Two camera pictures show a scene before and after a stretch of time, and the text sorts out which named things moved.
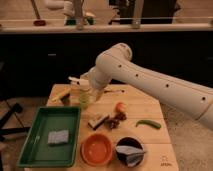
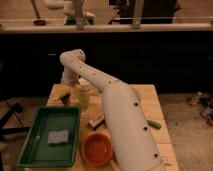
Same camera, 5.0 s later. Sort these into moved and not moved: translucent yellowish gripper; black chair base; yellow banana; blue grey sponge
Moved: translucent yellowish gripper
Not moved: black chair base; blue grey sponge; yellow banana
